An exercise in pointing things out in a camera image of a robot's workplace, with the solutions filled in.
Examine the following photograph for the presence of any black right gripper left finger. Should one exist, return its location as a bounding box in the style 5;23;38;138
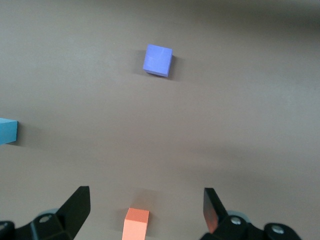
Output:
0;186;91;240

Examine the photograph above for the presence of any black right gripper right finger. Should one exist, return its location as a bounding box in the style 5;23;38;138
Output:
199;187;300;240

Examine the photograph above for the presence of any orange foam block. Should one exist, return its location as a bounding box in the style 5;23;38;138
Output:
121;207;150;240

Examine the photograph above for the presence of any purple foam block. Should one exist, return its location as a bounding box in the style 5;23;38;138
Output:
142;43;174;79

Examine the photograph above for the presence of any blue foam block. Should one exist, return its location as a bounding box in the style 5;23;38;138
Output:
0;117;19;146

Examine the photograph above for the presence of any brown paper table cover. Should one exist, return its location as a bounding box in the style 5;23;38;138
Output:
0;0;320;240

